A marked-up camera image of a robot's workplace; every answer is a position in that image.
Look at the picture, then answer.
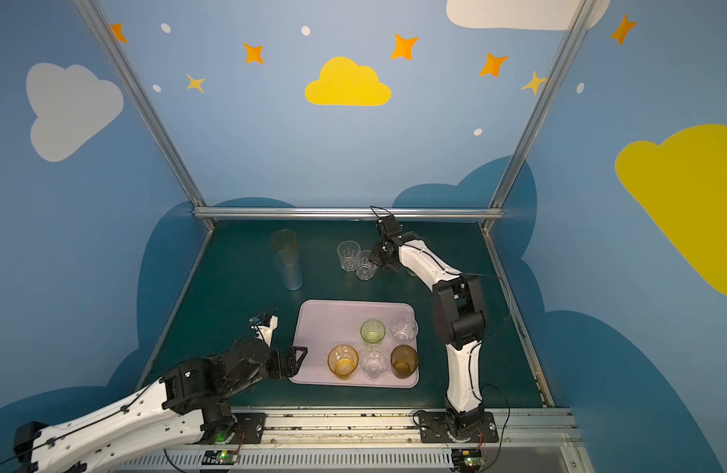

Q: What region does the left controller board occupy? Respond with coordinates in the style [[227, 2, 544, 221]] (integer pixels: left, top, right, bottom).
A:
[[201, 449, 240, 469]]

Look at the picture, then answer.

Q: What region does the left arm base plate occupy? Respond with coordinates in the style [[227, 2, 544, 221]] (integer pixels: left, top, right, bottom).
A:
[[214, 412, 267, 445]]

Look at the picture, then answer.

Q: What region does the lilac plastic tray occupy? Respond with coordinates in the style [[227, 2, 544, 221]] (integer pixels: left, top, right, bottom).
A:
[[291, 300, 420, 389]]

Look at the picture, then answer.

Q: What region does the right aluminium frame post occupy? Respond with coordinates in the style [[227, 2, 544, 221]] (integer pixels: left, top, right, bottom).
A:
[[481, 0, 610, 237]]

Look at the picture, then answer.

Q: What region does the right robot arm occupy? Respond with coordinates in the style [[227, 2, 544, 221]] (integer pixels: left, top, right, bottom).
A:
[[371, 214, 489, 441]]

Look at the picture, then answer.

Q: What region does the controller board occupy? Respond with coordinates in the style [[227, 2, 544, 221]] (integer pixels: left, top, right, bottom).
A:
[[201, 449, 240, 469], [450, 449, 485, 473]]

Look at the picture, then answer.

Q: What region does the short orange glass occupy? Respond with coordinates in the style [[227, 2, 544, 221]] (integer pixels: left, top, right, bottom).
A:
[[327, 344, 359, 380]]

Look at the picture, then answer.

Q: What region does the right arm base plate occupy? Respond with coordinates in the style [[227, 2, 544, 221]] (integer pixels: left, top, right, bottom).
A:
[[412, 410, 500, 445]]

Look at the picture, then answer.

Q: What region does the back horizontal aluminium frame bar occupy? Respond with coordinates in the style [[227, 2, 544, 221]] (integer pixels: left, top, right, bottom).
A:
[[193, 207, 503, 221]]

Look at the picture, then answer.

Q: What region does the small green glass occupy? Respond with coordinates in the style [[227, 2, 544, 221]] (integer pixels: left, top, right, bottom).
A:
[[360, 319, 386, 344]]

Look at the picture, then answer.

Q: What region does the right controller board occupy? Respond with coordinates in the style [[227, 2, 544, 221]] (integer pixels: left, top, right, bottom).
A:
[[450, 449, 485, 473]]

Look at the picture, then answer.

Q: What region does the dark amber dimpled glass front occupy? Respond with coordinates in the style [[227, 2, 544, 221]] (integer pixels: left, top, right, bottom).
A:
[[390, 345, 419, 380]]

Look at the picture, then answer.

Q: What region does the aluminium mounting rail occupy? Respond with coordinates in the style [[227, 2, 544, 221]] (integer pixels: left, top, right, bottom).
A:
[[107, 408, 594, 472]]

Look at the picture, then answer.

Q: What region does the tall blue frosted glass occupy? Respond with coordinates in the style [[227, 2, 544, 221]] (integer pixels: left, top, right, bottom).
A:
[[274, 248, 304, 291]]

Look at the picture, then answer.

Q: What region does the tall amber glass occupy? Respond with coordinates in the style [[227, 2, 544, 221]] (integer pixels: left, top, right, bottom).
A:
[[271, 229, 300, 253]]

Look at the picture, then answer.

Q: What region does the clear faceted glass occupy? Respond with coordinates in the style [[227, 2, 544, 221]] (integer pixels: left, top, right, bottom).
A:
[[360, 345, 389, 380], [389, 315, 419, 342]]

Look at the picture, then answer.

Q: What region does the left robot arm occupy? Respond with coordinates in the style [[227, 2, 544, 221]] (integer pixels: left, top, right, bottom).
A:
[[13, 338, 308, 472]]

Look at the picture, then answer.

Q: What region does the left aluminium frame post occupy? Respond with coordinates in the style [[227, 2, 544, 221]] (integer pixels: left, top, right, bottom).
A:
[[73, 0, 208, 210]]

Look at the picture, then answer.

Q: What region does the aluminium frame post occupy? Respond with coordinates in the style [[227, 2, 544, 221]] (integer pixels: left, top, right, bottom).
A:
[[481, 0, 610, 237], [73, 0, 208, 210]]

